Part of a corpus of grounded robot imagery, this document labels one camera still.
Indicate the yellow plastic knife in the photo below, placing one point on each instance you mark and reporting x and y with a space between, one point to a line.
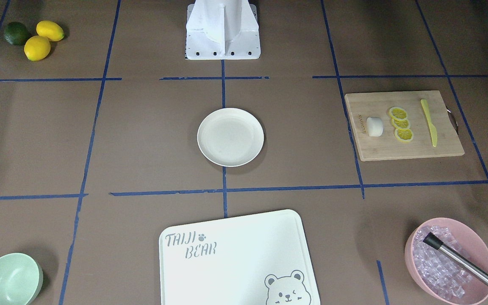
431 126

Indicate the white bear print tray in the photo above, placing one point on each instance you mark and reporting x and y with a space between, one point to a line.
260 259

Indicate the lemon slice far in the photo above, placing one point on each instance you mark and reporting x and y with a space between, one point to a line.
398 114

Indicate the white steamed bun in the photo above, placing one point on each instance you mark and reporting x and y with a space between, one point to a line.
374 126

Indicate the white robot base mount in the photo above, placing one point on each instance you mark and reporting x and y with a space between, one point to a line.
222 30

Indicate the bamboo cutting board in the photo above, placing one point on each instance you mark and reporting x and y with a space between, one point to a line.
386 147

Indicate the green lime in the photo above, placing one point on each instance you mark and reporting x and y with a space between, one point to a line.
16 34

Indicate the whole yellow lemon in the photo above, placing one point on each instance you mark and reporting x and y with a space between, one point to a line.
51 30

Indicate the lemon slice near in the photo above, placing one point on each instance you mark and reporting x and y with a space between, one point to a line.
404 136

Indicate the lemon slice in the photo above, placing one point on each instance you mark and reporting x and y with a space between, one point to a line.
398 114
404 136
401 124

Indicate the clear ice cubes pile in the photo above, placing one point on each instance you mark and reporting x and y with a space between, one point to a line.
443 276

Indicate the pink bowl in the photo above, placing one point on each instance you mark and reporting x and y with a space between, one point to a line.
477 253

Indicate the white round plate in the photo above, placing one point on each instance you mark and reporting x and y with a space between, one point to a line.
230 137

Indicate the steel muddler black tip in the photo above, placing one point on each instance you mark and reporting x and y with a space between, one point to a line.
439 245

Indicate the lemon slice middle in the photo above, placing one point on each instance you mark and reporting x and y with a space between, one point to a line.
401 124

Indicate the light green bowl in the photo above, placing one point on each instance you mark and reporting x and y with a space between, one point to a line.
21 279

